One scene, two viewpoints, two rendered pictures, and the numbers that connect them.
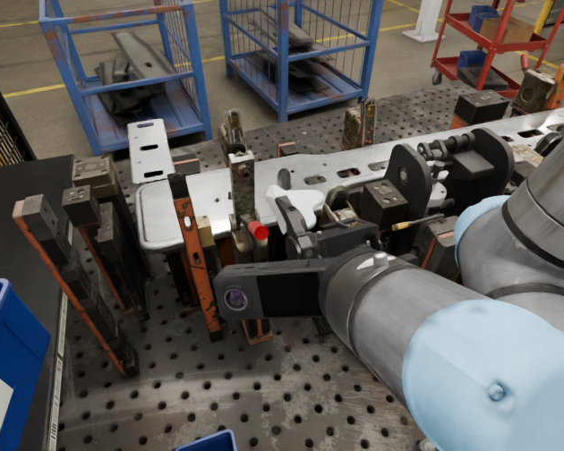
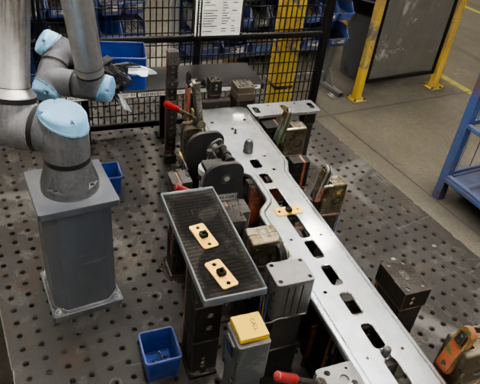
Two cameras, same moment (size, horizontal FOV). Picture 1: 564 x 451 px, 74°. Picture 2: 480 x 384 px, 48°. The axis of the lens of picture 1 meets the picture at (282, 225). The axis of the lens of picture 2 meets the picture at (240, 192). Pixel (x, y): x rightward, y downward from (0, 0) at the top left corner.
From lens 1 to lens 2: 1.71 m
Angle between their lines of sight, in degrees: 62
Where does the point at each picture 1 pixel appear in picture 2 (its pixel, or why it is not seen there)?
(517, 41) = not seen: outside the picture
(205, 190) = (241, 125)
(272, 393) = (146, 208)
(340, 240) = (113, 68)
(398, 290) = not seen: hidden behind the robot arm
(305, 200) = (141, 72)
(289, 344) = not seen: hidden behind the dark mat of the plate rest
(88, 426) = (140, 153)
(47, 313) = (155, 88)
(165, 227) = (209, 114)
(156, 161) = (269, 110)
